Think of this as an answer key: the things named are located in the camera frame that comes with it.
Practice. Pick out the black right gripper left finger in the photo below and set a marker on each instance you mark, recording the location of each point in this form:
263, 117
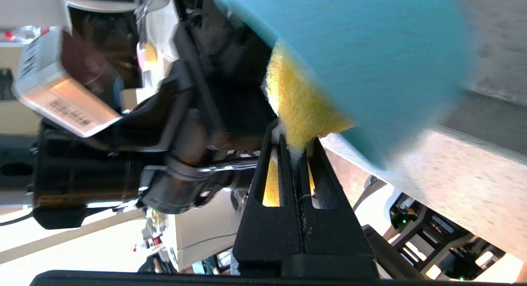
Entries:
267, 244

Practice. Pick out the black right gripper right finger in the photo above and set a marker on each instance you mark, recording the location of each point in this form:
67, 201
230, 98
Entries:
333, 244

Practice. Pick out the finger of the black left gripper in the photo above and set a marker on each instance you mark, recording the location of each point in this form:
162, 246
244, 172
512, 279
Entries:
243, 80

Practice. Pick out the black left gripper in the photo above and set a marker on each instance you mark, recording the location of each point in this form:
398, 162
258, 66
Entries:
82, 174

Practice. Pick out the yellow green sponge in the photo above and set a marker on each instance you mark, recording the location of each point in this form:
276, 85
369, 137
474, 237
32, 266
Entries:
296, 100

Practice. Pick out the teal bowl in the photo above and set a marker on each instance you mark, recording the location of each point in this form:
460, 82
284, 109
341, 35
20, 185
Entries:
350, 51

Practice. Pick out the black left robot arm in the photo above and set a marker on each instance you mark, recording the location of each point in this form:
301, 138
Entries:
16, 191

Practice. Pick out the stainless steel sink basin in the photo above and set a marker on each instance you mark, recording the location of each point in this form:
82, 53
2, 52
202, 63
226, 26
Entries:
502, 30

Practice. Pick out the small red label bottle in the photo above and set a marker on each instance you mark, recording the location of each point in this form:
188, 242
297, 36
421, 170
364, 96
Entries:
154, 242

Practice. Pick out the clear plastic water bottle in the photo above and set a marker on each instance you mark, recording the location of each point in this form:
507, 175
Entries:
24, 33

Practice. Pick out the silver black microwave oven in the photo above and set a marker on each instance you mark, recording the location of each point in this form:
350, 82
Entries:
103, 3

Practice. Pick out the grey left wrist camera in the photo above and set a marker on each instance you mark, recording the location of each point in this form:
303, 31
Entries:
61, 100

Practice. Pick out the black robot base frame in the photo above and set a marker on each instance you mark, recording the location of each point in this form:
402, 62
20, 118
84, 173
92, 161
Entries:
432, 232

